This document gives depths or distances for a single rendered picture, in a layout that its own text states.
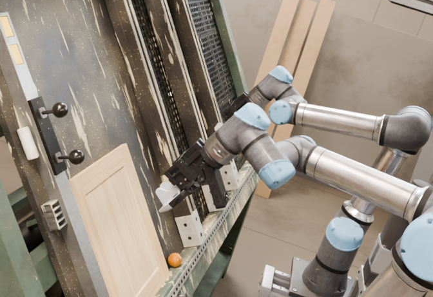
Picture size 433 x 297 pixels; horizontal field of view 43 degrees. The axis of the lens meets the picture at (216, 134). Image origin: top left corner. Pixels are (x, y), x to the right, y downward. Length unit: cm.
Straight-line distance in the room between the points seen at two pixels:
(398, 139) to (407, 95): 359
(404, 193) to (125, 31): 115
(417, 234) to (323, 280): 84
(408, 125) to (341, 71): 351
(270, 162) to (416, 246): 35
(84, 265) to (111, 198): 27
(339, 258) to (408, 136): 45
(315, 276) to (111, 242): 68
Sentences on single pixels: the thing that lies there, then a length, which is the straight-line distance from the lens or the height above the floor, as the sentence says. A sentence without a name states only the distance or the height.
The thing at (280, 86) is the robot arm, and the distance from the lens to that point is 190.
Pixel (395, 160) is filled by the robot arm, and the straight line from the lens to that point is 187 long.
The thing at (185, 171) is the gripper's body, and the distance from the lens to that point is 131.
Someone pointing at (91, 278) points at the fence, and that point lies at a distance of 155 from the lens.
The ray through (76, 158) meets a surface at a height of 144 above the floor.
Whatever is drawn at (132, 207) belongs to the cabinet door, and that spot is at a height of 113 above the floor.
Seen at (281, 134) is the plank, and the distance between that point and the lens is 479.
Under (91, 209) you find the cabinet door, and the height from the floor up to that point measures 121.
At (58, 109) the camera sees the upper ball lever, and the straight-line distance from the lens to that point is 135.
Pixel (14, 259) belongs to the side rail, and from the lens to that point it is 131.
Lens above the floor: 204
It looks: 20 degrees down
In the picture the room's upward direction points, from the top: 17 degrees clockwise
